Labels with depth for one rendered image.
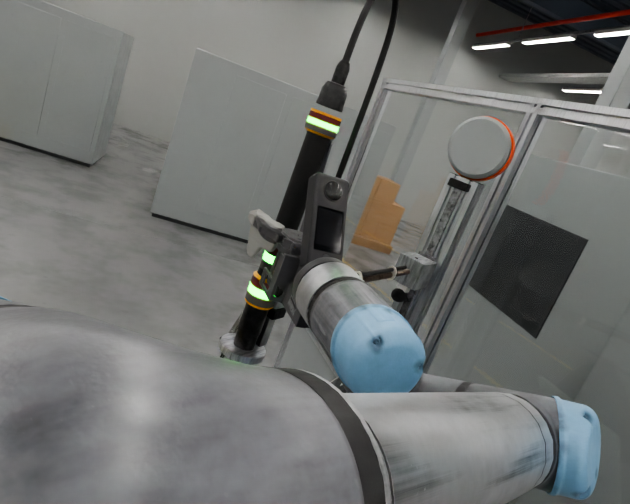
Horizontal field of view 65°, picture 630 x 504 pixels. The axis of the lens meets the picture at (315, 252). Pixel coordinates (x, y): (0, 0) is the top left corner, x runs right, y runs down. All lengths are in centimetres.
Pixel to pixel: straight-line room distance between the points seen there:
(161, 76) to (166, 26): 110
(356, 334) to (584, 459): 19
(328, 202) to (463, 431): 36
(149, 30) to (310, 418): 1277
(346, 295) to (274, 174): 584
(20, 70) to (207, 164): 303
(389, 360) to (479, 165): 93
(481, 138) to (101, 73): 688
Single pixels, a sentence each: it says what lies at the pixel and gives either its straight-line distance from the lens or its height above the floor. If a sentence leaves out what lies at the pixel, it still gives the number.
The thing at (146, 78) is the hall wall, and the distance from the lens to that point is 1287.
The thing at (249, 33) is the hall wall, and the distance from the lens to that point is 1286.
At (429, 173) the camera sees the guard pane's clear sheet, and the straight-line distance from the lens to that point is 169.
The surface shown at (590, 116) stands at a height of 202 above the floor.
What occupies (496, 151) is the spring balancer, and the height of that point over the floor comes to 188.
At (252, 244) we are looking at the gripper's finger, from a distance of 67.
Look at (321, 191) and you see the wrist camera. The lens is 58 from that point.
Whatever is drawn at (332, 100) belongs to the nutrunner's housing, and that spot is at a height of 184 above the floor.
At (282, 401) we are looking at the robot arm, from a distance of 16.
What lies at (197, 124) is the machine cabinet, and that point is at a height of 125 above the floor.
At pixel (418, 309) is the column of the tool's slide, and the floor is 144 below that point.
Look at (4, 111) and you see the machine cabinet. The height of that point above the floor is 41.
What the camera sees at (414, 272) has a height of 155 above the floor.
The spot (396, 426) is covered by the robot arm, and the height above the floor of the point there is 170.
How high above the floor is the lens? 181
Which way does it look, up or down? 14 degrees down
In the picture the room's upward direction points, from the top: 21 degrees clockwise
